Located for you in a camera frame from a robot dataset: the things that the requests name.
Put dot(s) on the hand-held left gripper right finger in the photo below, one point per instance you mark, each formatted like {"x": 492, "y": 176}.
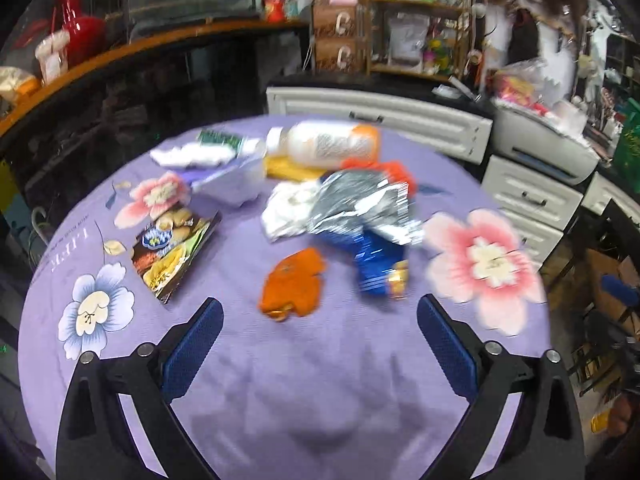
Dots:
{"x": 445, "y": 345}

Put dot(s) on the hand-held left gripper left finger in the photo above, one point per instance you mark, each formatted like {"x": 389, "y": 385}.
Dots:
{"x": 195, "y": 350}

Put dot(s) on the purple tissue pack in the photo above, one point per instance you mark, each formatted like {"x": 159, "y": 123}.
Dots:
{"x": 225, "y": 180}

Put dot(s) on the white bottle with orange label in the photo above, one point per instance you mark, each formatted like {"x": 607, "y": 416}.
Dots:
{"x": 325, "y": 142}

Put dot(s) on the food print packet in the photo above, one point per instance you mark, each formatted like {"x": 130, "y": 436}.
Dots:
{"x": 170, "y": 255}

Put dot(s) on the blue snack packet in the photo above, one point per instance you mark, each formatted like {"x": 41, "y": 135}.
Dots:
{"x": 375, "y": 260}

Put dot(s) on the orange crumpled wrapper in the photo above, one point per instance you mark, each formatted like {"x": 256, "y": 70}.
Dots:
{"x": 295, "y": 282}

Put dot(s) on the purple floral tablecloth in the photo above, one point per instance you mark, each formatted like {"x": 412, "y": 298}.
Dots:
{"x": 325, "y": 385}

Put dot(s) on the silver foil wrapper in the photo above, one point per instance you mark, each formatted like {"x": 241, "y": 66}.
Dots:
{"x": 360, "y": 205}

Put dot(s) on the white crumpled wrapper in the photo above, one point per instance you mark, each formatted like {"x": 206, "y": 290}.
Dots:
{"x": 285, "y": 210}

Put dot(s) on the narrow white drawer cabinet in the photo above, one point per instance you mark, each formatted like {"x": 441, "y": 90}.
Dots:
{"x": 535, "y": 200}

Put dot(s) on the red-orange wrapper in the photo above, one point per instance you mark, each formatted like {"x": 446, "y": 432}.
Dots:
{"x": 395, "y": 170}

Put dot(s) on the white crumpled tissue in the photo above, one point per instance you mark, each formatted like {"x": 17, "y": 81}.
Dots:
{"x": 192, "y": 155}

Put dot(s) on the yellow ridged packet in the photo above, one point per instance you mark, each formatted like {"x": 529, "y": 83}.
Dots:
{"x": 287, "y": 167}

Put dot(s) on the green and white small carton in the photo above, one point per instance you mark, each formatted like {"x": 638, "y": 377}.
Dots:
{"x": 225, "y": 139}

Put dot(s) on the white printer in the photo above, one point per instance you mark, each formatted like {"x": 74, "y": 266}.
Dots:
{"x": 540, "y": 145}

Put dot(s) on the long white drawer cabinet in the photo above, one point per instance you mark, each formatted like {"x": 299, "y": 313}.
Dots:
{"x": 380, "y": 115}

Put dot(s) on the clear bag of snacks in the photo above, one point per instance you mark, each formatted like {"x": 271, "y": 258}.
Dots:
{"x": 520, "y": 85}

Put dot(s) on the green shopping bag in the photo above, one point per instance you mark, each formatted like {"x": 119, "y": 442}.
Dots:
{"x": 627, "y": 140}

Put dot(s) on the wooden counter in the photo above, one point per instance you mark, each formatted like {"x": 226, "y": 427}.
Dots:
{"x": 150, "y": 42}

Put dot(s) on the wooden shelf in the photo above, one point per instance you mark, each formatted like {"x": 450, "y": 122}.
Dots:
{"x": 415, "y": 35}

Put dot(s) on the pink and white snack bag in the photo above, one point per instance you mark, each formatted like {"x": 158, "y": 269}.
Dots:
{"x": 52, "y": 55}

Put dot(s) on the red vase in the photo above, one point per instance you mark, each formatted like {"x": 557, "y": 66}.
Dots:
{"x": 75, "y": 25}

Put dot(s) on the red can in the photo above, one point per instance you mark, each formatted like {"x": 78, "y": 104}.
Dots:
{"x": 274, "y": 4}

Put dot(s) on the small blue jar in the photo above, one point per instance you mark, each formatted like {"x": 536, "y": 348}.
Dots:
{"x": 291, "y": 7}

